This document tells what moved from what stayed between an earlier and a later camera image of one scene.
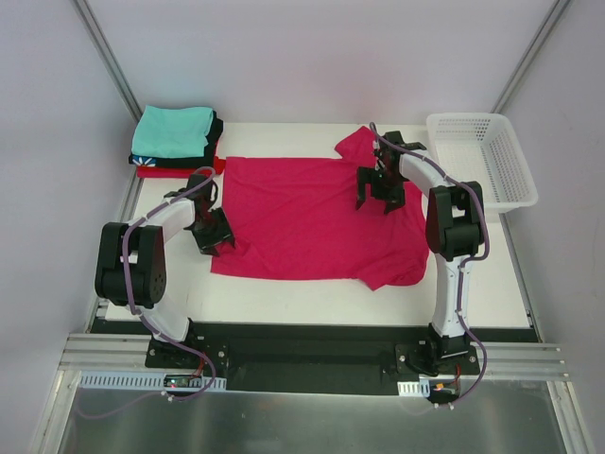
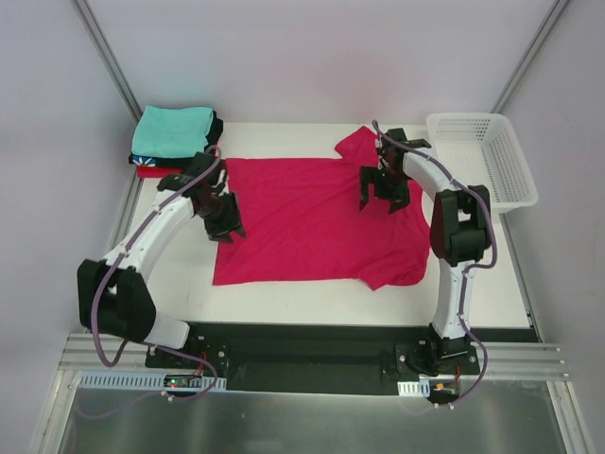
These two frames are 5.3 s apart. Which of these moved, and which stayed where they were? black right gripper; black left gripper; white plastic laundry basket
Moved: black left gripper
Stayed: white plastic laundry basket; black right gripper
